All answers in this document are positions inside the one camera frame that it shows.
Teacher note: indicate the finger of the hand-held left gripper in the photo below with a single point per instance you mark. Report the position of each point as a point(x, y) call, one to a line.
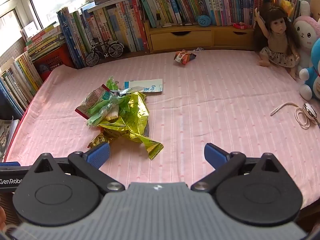
point(10, 164)

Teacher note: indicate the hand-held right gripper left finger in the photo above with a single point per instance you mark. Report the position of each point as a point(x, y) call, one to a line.
point(100, 153)

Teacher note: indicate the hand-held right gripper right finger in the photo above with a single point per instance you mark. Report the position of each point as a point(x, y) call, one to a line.
point(214, 155)

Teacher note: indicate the large golden wrapper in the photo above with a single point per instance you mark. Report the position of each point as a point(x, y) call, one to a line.
point(132, 122)

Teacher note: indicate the small macaron cookie packet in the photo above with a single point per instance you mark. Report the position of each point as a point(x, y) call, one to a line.
point(184, 57)

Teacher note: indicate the row of thin books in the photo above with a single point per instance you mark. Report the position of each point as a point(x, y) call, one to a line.
point(22, 80)

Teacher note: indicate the stack of flat books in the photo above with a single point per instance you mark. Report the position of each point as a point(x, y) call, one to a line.
point(42, 41)

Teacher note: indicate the row of tall books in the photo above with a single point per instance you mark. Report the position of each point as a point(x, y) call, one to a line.
point(112, 25)

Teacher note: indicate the row of colourful children's books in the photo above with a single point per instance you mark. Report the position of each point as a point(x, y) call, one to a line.
point(187, 0)

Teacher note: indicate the dark picture book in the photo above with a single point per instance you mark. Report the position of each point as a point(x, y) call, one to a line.
point(7, 137)

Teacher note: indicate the crumpled green wrapper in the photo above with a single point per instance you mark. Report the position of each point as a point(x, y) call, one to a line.
point(105, 108)

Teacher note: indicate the pink striped bed sheet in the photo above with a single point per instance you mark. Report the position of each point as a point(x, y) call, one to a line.
point(200, 110)

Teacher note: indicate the red and white wrapper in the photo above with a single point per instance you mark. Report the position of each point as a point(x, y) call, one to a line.
point(91, 100)

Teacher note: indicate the white and blue plastic bag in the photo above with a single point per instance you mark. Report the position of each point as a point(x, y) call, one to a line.
point(150, 85)

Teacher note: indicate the toy bicycle model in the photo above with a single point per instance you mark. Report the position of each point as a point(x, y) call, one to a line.
point(116, 50)

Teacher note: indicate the round silver compact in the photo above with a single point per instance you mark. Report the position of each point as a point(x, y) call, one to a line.
point(310, 111)

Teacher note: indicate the red plastic crate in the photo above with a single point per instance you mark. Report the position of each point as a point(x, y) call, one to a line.
point(50, 60)

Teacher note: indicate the small white printed tag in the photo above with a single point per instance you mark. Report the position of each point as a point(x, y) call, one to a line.
point(198, 50)

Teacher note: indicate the wooden drawer shelf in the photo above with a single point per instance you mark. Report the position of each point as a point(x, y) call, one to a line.
point(180, 38)

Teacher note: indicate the long-haired doll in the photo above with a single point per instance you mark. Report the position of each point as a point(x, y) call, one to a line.
point(276, 40)

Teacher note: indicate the small red toy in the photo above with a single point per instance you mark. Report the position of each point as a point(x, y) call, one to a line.
point(241, 25)

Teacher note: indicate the blue yarn coil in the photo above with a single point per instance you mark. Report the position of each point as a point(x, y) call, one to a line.
point(203, 20)

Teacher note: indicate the white card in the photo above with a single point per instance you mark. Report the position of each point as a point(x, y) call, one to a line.
point(31, 28)

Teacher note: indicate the blue cat plush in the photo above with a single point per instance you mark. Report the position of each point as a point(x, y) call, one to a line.
point(316, 55)

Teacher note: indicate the pink bunny plush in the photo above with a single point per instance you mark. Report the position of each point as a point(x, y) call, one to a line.
point(306, 32)

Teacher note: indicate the window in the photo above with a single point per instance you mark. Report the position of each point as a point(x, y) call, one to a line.
point(50, 2)

